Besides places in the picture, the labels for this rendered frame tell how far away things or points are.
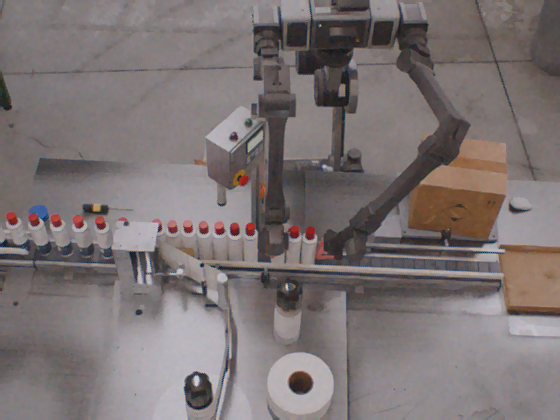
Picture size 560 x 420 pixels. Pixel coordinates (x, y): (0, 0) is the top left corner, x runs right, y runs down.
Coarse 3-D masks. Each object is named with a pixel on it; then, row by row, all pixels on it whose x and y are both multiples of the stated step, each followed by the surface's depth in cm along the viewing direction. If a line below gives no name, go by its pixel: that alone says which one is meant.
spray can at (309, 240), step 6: (306, 228) 263; (312, 228) 263; (306, 234) 263; (312, 234) 262; (306, 240) 265; (312, 240) 265; (306, 246) 266; (312, 246) 266; (306, 252) 269; (312, 252) 269; (300, 258) 276; (306, 258) 272; (312, 258) 273; (312, 264) 276
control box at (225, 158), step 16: (240, 112) 240; (224, 128) 236; (240, 128) 236; (256, 128) 237; (208, 144) 235; (224, 144) 232; (240, 144) 233; (208, 160) 242; (224, 160) 236; (240, 160) 239; (256, 160) 249; (208, 176) 248; (224, 176) 242
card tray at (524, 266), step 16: (512, 256) 289; (528, 256) 289; (544, 256) 289; (512, 272) 285; (528, 272) 285; (544, 272) 285; (512, 288) 281; (528, 288) 281; (544, 288) 281; (512, 304) 276; (528, 304) 277; (544, 304) 277
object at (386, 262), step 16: (48, 256) 278; (80, 256) 278; (96, 256) 278; (368, 256) 282; (384, 256) 282; (288, 272) 278; (304, 272) 277; (320, 272) 277; (336, 272) 277; (352, 272) 277; (480, 272) 279; (496, 272) 279
